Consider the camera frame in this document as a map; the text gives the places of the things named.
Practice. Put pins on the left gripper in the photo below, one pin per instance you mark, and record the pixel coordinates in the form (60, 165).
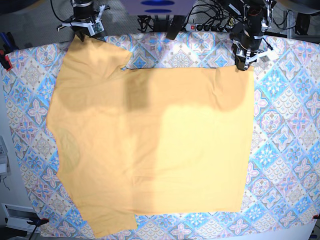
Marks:
(249, 43)

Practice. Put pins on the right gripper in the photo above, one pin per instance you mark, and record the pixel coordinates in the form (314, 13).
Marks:
(86, 19)

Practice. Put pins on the yellow T-shirt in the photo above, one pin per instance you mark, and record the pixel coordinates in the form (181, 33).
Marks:
(148, 141)

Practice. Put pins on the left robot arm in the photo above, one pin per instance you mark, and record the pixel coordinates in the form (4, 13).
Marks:
(247, 20)

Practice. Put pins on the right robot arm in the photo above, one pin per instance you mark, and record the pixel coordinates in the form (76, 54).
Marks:
(152, 16)

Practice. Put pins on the white power strip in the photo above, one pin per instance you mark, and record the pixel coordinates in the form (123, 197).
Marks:
(194, 27)

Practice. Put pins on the red clamp upper left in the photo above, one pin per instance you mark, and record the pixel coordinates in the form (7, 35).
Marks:
(5, 61)

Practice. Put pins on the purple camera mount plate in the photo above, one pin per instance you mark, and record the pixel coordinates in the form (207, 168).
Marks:
(158, 7)

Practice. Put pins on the black bracket at table edge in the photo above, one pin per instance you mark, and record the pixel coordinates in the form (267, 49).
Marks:
(175, 26)

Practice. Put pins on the white rail lower left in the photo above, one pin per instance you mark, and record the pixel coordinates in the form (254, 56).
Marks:
(17, 217)

